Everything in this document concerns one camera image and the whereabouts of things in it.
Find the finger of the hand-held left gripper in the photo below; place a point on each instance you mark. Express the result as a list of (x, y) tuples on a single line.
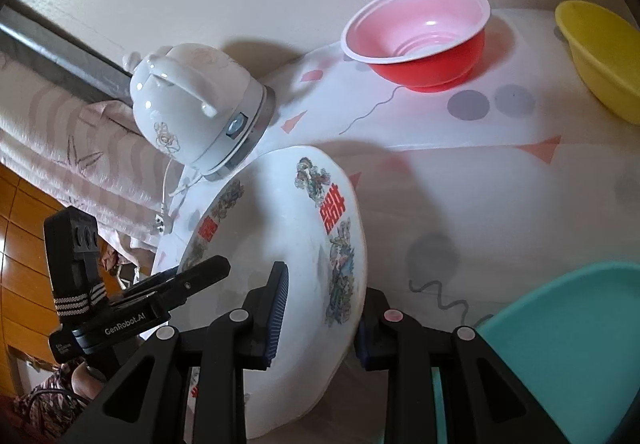
[(195, 279), (157, 280)]

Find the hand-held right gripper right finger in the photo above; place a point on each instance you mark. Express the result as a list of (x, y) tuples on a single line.
[(364, 349)]

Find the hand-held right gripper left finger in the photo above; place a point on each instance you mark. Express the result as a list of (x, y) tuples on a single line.
[(279, 309)]

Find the yellow plastic bowl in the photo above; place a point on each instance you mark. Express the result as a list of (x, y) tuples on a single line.
[(605, 48)]

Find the person's left hand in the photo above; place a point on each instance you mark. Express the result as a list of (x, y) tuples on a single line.
[(87, 384)]

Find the pink striped blanket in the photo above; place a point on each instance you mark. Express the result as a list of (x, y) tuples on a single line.
[(50, 123)]

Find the person's patterned clothing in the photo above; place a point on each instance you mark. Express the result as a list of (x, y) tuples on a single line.
[(45, 399)]

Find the silver metal object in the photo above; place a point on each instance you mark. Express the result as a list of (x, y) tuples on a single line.
[(190, 93)]

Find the white patterned tablecloth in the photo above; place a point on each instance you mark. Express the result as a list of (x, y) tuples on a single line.
[(450, 173)]

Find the teal plastic plate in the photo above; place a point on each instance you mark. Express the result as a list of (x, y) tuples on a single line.
[(575, 314)]

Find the red plastic bowl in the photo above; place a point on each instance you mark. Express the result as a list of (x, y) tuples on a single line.
[(420, 28)]

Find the grey bed frame rail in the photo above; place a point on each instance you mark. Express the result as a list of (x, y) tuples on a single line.
[(50, 48)]

